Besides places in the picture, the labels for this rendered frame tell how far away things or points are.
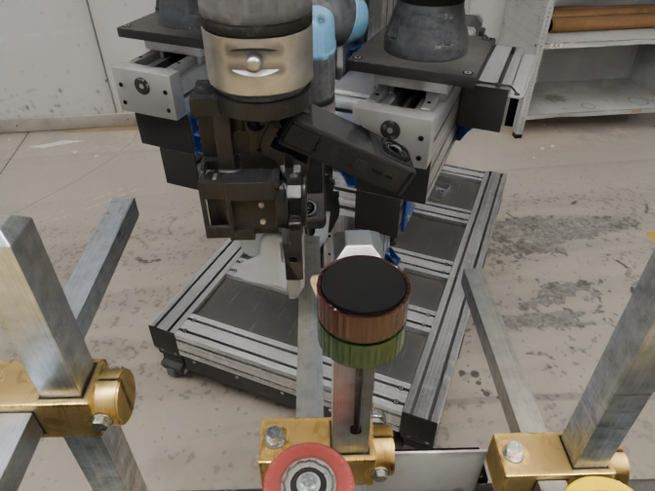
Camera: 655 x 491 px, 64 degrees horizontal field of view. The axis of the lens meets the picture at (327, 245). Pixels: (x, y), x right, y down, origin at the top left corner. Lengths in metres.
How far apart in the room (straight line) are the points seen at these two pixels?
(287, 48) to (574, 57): 3.34
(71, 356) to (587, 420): 0.48
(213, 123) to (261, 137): 0.04
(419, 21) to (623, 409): 0.66
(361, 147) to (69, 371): 0.30
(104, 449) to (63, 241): 1.93
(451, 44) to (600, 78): 2.87
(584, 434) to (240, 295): 1.24
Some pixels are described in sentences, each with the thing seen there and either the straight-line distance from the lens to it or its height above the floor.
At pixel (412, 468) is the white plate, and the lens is 0.67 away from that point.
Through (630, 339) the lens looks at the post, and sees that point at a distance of 0.52.
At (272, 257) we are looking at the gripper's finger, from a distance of 0.46.
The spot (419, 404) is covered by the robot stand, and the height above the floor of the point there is 0.23.
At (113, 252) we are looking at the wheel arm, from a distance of 0.69.
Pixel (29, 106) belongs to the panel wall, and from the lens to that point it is 3.43.
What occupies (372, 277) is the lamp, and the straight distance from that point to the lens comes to 0.34.
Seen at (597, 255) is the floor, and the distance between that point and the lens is 2.39.
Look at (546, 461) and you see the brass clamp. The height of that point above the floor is 0.83.
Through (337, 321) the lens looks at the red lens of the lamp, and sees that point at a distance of 0.33.
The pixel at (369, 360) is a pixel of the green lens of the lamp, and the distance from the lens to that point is 0.35.
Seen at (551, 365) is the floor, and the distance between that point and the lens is 1.88.
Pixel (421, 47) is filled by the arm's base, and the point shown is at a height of 1.06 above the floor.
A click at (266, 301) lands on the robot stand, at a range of 1.64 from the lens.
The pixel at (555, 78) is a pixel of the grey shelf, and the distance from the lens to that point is 3.65.
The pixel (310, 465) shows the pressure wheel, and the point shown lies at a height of 0.91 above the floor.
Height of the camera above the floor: 1.35
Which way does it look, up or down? 38 degrees down
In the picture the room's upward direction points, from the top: straight up
